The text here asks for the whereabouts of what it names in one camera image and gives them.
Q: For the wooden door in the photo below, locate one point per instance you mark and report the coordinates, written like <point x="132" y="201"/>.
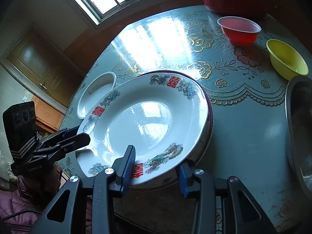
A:
<point x="38" y="64"/>

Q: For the green floral tablecloth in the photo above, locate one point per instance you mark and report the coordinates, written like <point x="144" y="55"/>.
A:
<point x="247" y="94"/>

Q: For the purple jacket sleeve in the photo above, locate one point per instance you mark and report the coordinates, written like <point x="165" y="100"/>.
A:
<point x="20" y="208"/>

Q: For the white rose pattern plate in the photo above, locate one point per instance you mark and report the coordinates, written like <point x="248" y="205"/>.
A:
<point x="99" y="87"/>

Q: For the red plastic bowl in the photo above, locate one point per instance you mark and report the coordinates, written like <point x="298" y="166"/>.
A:
<point x="239" y="31"/>

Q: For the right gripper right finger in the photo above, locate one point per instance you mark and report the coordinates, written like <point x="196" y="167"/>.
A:
<point x="185" y="178"/>

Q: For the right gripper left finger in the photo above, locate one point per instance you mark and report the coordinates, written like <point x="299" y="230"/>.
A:
<point x="124" y="171"/>

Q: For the white red-character pattern plate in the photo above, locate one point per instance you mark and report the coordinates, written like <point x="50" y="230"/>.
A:
<point x="148" y="115"/>

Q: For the yellow plastic bowl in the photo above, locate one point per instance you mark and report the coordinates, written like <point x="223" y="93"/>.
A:
<point x="286" y="60"/>

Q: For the stainless steel bowl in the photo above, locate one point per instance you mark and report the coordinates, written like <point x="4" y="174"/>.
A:
<point x="298" y="132"/>

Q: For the black tracking camera left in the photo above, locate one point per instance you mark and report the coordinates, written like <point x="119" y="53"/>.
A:
<point x="20" y="129"/>

